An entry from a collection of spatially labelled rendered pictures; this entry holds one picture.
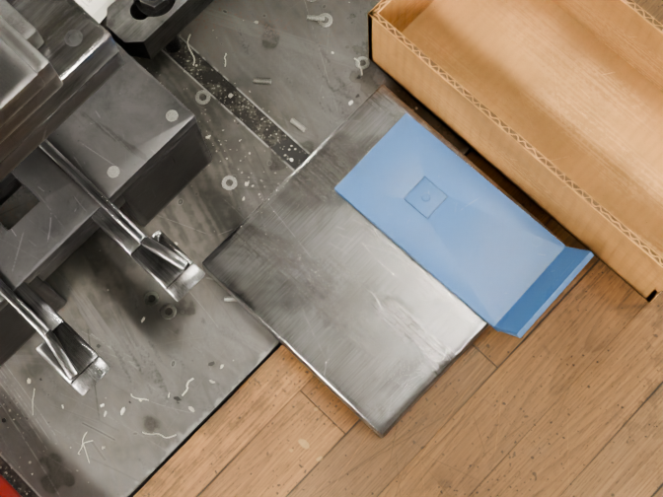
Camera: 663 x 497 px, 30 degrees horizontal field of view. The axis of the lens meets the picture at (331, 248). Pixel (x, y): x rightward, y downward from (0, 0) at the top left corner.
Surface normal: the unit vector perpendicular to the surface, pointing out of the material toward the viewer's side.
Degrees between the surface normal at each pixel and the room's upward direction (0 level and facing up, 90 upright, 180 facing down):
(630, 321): 0
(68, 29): 0
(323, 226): 0
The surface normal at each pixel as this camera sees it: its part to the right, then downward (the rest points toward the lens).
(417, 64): -0.69, 0.70
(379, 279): -0.04, -0.25
